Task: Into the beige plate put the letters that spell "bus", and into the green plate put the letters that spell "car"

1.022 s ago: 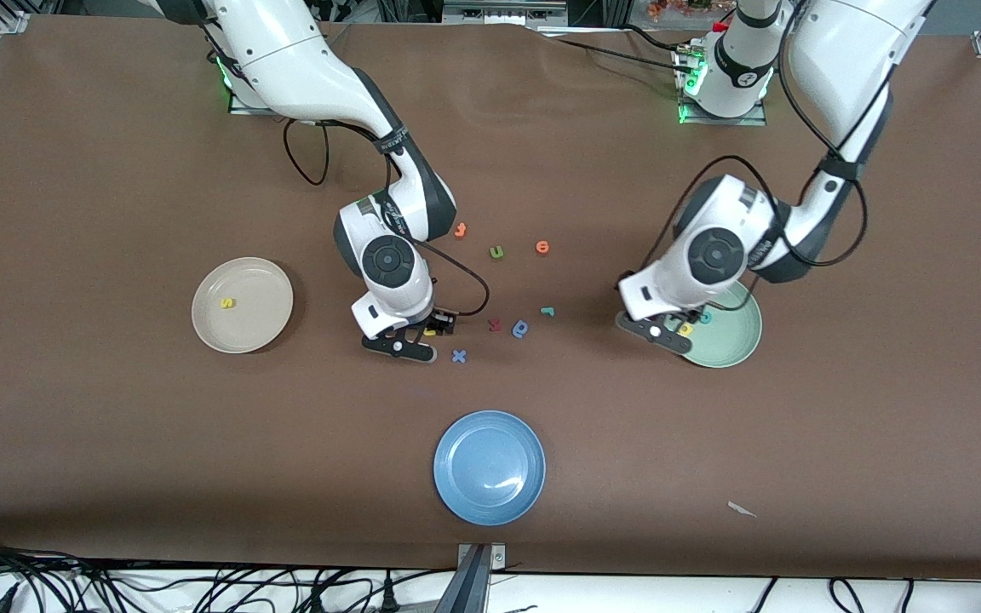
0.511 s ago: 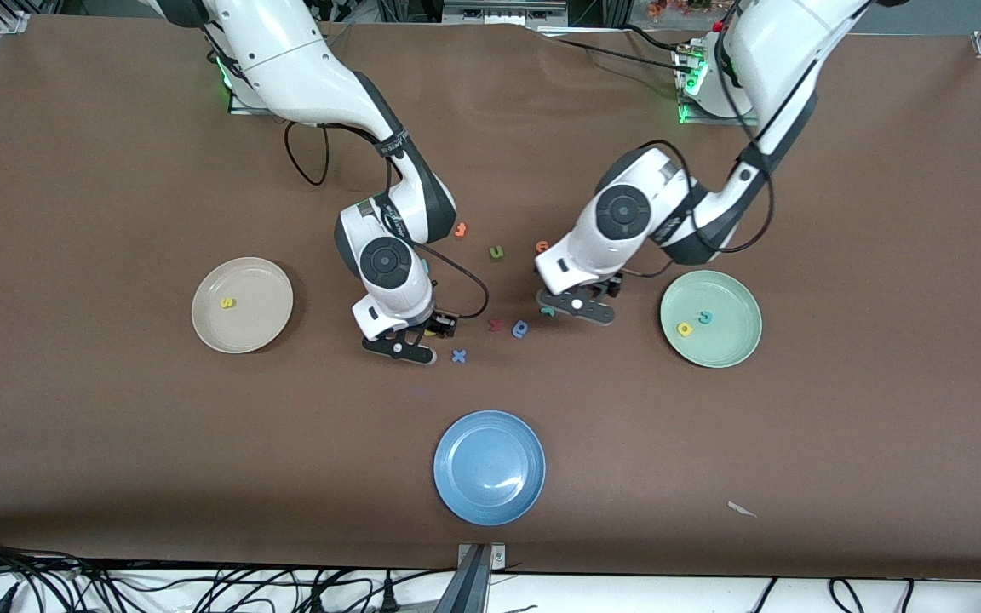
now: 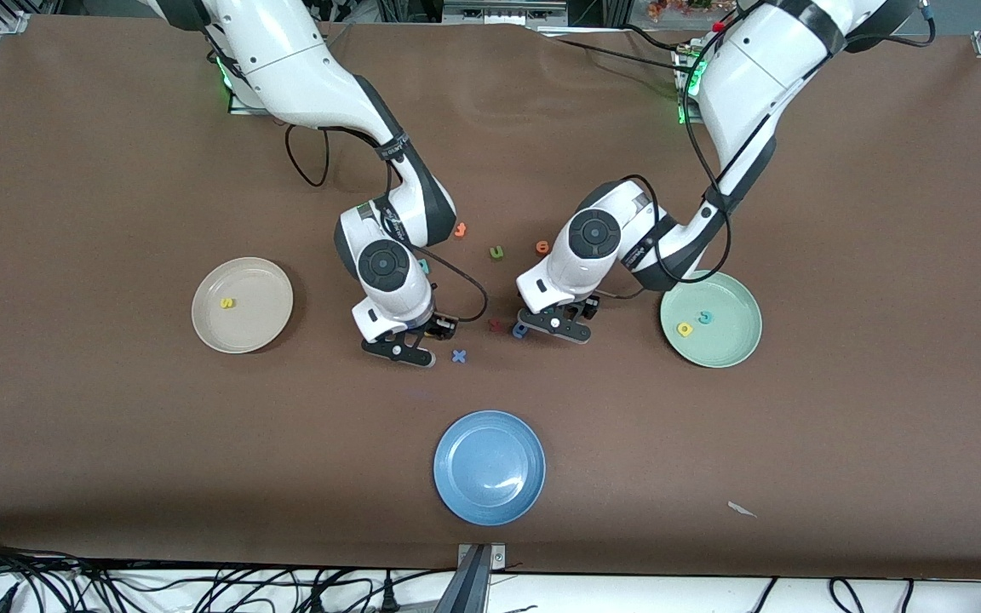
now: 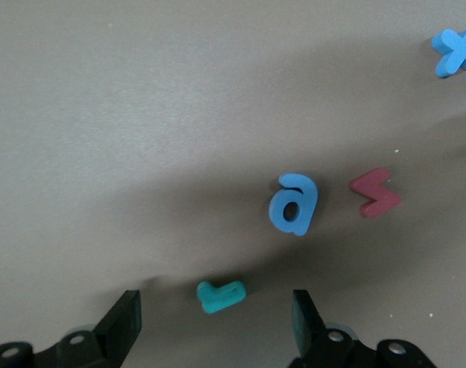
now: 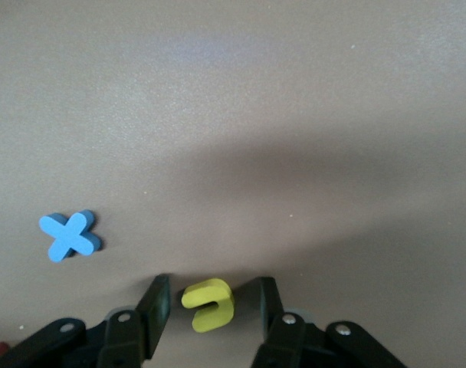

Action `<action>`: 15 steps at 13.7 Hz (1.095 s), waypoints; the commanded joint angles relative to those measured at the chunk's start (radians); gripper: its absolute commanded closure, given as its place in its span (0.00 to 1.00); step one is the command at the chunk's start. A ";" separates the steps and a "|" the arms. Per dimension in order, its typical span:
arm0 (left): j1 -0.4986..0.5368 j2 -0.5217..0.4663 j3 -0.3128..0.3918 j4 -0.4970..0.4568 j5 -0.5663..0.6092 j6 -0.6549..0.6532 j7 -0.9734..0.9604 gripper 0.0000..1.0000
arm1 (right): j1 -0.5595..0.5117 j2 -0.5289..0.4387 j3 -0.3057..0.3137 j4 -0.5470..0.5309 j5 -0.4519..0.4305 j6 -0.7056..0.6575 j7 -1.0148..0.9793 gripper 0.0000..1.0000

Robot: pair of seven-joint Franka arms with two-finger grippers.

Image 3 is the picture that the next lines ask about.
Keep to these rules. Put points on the light green plate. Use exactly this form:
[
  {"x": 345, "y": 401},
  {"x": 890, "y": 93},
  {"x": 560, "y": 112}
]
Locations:
[{"x": 729, "y": 340}]

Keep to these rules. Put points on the small metal bracket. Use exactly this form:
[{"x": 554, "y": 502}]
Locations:
[{"x": 497, "y": 558}]

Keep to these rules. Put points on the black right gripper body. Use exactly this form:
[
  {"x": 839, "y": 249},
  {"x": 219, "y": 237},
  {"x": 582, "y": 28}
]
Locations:
[{"x": 437, "y": 325}]

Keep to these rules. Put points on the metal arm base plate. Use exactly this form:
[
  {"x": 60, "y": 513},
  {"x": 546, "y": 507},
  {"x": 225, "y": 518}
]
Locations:
[
  {"x": 685, "y": 115},
  {"x": 243, "y": 109}
]

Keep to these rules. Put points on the grey equipment box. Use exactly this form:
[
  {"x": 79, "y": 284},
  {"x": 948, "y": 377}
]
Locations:
[{"x": 499, "y": 13}]

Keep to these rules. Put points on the beige brown plate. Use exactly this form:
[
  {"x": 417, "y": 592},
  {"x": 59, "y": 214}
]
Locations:
[{"x": 242, "y": 323}]

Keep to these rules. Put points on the blue foam letter a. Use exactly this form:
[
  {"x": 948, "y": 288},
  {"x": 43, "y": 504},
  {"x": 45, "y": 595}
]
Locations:
[{"x": 520, "y": 331}]

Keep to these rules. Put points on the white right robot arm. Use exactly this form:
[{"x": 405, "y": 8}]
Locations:
[{"x": 303, "y": 68}]

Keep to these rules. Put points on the white paper scrap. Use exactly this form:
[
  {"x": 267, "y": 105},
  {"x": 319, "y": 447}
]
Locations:
[{"x": 741, "y": 509}]

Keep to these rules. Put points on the dark grey metal bar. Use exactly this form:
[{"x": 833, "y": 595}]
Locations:
[{"x": 467, "y": 592}]

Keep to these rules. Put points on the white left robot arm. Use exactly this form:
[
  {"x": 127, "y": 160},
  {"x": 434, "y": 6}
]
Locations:
[{"x": 754, "y": 77}]

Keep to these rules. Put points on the black power plug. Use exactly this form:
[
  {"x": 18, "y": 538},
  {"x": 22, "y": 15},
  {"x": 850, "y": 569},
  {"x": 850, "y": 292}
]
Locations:
[
  {"x": 389, "y": 598},
  {"x": 317, "y": 603}
]

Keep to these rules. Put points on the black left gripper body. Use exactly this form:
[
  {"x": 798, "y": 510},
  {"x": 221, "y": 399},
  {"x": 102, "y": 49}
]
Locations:
[{"x": 590, "y": 305}]

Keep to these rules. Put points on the blue plate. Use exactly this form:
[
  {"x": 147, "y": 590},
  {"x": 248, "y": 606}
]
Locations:
[{"x": 489, "y": 468}]

